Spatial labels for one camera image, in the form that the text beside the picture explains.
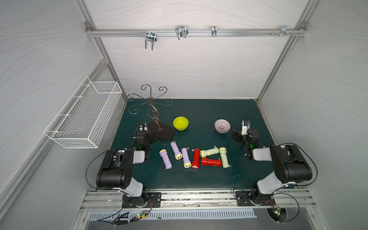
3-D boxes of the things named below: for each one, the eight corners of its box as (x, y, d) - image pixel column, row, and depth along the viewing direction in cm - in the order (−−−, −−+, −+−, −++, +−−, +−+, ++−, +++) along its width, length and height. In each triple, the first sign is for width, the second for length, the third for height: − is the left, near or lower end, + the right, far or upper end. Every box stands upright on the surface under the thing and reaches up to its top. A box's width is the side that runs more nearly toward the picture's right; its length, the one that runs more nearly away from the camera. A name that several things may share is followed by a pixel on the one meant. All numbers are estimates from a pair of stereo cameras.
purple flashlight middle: (176, 160, 88) (176, 159, 86) (169, 143, 95) (169, 142, 93) (183, 158, 89) (183, 156, 87) (175, 141, 96) (174, 139, 95)
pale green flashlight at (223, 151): (221, 167, 86) (222, 166, 84) (219, 149, 94) (219, 147, 92) (228, 167, 86) (229, 166, 84) (225, 149, 94) (226, 147, 92)
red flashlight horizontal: (201, 166, 86) (201, 164, 84) (201, 158, 89) (201, 157, 87) (220, 166, 86) (221, 164, 84) (219, 158, 89) (220, 157, 87)
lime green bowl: (170, 126, 104) (170, 124, 101) (177, 116, 110) (177, 114, 107) (184, 132, 100) (183, 130, 98) (190, 122, 106) (190, 119, 104)
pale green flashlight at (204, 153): (201, 158, 89) (201, 156, 87) (198, 152, 91) (199, 150, 90) (218, 152, 92) (219, 150, 90) (216, 147, 94) (216, 145, 92)
